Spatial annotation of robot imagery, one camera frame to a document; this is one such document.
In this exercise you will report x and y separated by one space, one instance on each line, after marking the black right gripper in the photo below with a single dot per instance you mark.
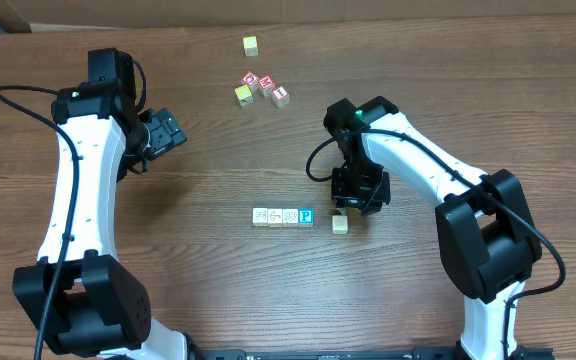
359 192

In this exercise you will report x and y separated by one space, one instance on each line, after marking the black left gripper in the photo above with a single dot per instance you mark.
169 130

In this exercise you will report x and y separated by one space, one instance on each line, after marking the wooden block with turtle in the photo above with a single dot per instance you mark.
339 224

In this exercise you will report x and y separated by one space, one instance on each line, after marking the wooden block blue letter P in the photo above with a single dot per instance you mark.
305 217

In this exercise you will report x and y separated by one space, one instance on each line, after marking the wooden block with pretzel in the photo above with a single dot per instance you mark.
290 217

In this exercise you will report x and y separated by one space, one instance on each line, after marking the wooden block with umbrella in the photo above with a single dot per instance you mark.
275 217

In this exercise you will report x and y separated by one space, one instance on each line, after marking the wooden block with K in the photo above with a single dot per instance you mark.
260 217

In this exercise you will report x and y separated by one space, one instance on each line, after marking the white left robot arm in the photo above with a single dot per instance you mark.
80 298

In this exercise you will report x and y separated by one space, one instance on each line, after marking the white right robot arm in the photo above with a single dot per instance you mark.
483 221

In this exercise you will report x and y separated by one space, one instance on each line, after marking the wooden block yellow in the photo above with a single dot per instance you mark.
250 46
244 95

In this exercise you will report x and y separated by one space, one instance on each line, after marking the wooden block red letter C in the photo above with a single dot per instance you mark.
251 80

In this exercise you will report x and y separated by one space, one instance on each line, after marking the wooden block red letter M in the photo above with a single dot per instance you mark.
266 85

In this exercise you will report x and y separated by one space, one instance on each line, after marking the wooden block red letter I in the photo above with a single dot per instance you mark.
280 96

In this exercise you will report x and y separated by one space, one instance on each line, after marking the far wooden block yellow top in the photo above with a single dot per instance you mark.
250 46

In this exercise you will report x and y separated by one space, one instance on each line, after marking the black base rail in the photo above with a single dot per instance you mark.
421 353

